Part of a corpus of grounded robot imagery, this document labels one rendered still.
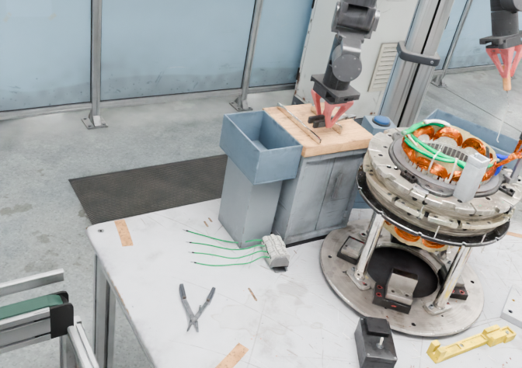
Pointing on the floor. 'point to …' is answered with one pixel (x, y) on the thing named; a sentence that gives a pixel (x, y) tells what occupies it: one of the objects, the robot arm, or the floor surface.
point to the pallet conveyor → (44, 321)
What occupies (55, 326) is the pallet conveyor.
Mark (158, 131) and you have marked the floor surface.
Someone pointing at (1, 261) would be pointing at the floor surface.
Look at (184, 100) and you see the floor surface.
